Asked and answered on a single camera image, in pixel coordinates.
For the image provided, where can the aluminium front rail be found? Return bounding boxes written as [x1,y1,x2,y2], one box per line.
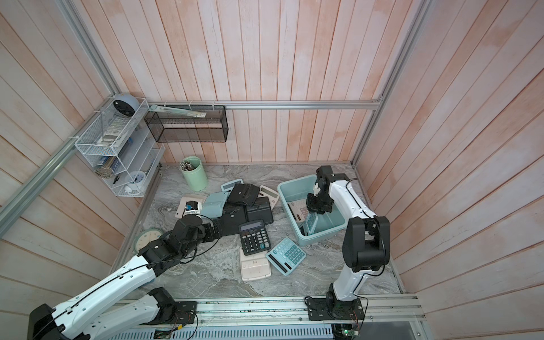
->
[194,294,426,327]

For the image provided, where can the teal plastic storage box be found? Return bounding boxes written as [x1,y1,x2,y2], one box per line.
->
[277,173,347,247]

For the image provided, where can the teal calculator back of pile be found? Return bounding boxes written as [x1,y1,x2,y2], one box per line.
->
[221,178,244,192]

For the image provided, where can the black calculator face down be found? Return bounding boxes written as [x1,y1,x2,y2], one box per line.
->
[245,196,273,225]
[218,203,247,237]

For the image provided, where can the black calculator face up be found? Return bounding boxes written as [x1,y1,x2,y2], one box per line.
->
[239,220,271,256]

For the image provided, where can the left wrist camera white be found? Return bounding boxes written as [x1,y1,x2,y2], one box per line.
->
[183,201,202,215]

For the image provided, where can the grey round alarm clock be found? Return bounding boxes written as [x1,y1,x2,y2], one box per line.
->
[113,93,140,118]

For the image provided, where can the teal calculator face up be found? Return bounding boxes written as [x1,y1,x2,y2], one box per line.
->
[266,237,307,276]

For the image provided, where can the pale pink calculator back left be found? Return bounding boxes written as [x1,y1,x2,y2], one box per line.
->
[175,194,207,219]

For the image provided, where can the black calculator top of pile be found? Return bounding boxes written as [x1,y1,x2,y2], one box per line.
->
[227,184,260,206]

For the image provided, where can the mint green pen cup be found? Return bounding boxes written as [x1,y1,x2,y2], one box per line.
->
[181,156,208,191]

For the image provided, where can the white mug on shelf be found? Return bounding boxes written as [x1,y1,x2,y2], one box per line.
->
[124,171,147,196]

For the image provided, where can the pink calculator under black one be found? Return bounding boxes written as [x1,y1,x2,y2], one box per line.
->
[239,248,271,281]

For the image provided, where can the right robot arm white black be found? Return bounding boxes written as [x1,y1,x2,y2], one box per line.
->
[306,166,390,320]

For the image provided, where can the ruler on black basket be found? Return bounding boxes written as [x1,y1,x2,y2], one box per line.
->
[149,105,207,118]

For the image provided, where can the green round desk clock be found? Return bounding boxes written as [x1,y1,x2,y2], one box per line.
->
[133,228,164,254]

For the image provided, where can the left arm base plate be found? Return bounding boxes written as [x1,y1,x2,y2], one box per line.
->
[147,301,197,325]

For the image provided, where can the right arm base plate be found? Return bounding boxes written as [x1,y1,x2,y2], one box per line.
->
[303,296,365,322]

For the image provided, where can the black calculator face down left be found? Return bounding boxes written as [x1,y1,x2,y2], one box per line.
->
[218,203,247,237]

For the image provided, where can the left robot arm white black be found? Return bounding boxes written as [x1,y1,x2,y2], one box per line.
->
[27,214,220,339]

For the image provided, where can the white wire mesh shelf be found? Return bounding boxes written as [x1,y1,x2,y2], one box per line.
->
[75,96,165,198]

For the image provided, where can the teal calculator tilted in pile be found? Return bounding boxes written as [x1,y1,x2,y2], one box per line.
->
[201,191,229,219]

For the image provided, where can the black wire mesh basket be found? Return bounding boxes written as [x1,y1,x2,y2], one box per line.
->
[144,104,229,143]

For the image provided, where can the black calculator face down right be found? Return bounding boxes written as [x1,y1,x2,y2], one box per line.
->
[245,196,273,225]

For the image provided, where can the pens in cup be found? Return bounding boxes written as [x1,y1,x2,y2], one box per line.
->
[179,160,195,172]

